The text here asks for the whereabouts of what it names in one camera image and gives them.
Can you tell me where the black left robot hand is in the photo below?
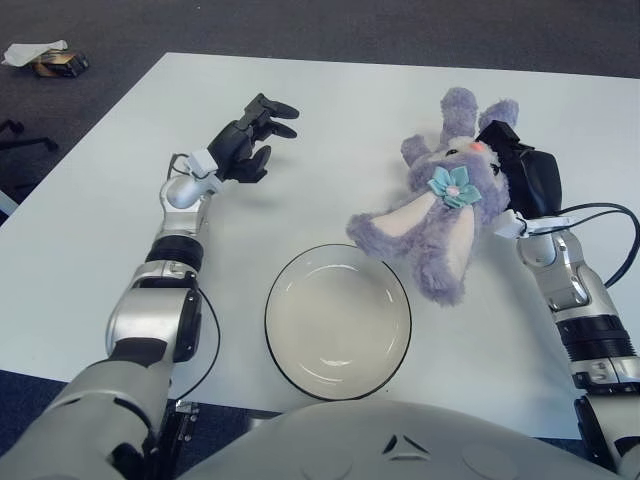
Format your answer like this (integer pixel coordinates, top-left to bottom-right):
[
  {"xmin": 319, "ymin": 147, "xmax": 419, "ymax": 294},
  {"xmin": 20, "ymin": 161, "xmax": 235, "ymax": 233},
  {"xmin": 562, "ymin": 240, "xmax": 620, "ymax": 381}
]
[{"xmin": 205, "ymin": 93, "xmax": 301, "ymax": 184}]

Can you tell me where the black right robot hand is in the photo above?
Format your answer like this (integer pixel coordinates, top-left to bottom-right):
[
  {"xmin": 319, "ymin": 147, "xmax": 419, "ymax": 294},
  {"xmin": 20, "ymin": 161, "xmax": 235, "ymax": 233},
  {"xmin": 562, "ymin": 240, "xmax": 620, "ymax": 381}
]
[{"xmin": 474, "ymin": 119, "xmax": 564, "ymax": 219}]

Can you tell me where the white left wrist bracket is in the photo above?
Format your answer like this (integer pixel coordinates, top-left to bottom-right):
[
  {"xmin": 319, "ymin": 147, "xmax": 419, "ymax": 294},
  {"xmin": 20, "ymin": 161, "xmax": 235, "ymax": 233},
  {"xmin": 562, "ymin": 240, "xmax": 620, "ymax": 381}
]
[{"xmin": 187, "ymin": 149, "xmax": 224, "ymax": 194}]

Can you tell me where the purple plush bunny doll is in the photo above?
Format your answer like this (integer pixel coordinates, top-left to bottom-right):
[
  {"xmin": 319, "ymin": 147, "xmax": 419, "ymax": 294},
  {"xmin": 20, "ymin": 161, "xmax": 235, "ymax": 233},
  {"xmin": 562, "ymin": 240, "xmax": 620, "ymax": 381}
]
[{"xmin": 346, "ymin": 87, "xmax": 521, "ymax": 307}]

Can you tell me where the grey robot torso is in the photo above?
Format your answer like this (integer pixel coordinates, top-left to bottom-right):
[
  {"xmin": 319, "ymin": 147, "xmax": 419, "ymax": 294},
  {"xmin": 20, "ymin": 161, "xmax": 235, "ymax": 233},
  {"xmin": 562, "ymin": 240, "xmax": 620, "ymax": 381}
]
[{"xmin": 184, "ymin": 399, "xmax": 626, "ymax": 480}]

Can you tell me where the white plate with black rim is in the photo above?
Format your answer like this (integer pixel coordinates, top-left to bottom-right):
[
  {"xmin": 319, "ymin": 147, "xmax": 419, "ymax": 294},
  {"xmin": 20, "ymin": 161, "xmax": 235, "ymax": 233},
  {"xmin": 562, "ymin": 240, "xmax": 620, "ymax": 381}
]
[{"xmin": 264, "ymin": 243, "xmax": 414, "ymax": 401}]

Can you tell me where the crumpled white paper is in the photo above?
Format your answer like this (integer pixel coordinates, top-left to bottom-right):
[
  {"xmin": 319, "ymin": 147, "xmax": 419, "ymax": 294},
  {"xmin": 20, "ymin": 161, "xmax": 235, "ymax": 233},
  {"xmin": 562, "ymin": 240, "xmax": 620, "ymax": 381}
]
[{"xmin": 2, "ymin": 38, "xmax": 70, "ymax": 66}]

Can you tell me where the metal table bracket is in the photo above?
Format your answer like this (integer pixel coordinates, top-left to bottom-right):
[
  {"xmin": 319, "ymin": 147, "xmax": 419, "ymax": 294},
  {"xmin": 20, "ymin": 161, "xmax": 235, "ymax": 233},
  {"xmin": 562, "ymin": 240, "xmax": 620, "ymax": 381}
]
[{"xmin": 172, "ymin": 399, "xmax": 200, "ymax": 444}]

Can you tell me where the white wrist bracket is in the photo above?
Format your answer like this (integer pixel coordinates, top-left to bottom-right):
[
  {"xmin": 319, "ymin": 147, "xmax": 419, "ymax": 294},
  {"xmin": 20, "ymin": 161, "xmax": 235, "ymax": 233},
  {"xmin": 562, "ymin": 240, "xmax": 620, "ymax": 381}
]
[
  {"xmin": 494, "ymin": 208, "xmax": 571, "ymax": 240},
  {"xmin": 187, "ymin": 149, "xmax": 224, "ymax": 194}
]

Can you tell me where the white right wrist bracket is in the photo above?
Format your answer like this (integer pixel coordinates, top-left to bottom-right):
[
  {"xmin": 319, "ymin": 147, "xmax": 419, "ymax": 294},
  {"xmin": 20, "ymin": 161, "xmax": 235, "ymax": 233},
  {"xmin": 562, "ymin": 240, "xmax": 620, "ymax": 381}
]
[{"xmin": 494, "ymin": 208, "xmax": 571, "ymax": 240}]

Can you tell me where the black office chair base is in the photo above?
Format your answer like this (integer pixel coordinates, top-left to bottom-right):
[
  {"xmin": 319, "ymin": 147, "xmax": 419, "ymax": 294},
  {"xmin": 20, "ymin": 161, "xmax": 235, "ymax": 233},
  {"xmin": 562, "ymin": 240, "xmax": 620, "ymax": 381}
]
[{"xmin": 0, "ymin": 118, "xmax": 61, "ymax": 151}]

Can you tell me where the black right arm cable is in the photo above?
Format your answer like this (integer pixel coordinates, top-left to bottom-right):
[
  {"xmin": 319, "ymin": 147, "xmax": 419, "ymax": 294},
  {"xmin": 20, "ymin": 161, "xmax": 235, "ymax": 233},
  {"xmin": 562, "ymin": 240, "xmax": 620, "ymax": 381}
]
[{"xmin": 524, "ymin": 202, "xmax": 640, "ymax": 289}]

